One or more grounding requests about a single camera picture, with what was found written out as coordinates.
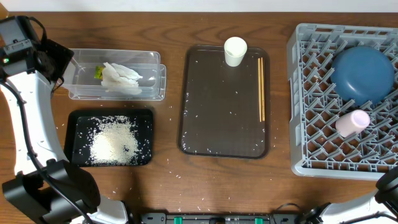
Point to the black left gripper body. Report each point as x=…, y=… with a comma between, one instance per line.
x=57, y=60

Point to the yellow green snack wrapper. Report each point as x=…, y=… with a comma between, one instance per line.
x=99, y=72

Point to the pile of white rice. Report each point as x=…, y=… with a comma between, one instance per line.
x=112, y=141

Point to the cream white cup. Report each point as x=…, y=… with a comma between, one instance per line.
x=234, y=51

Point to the wooden chopstick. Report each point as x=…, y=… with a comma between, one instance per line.
x=259, y=88
x=262, y=89

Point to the pink cup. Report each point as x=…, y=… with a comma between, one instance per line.
x=353, y=122

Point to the dark blue plate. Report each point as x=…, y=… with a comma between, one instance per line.
x=362, y=74

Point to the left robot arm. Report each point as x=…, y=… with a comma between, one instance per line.
x=46, y=188

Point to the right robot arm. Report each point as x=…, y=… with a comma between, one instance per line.
x=377, y=207

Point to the black waste tray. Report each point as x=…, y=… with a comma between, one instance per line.
x=73, y=118

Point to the grey dishwasher rack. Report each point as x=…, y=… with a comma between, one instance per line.
x=316, y=148

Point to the clear plastic bin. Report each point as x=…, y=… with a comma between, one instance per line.
x=80, y=82

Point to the dark brown serving tray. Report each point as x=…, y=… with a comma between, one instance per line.
x=220, y=106

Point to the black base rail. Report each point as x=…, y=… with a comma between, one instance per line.
x=162, y=218

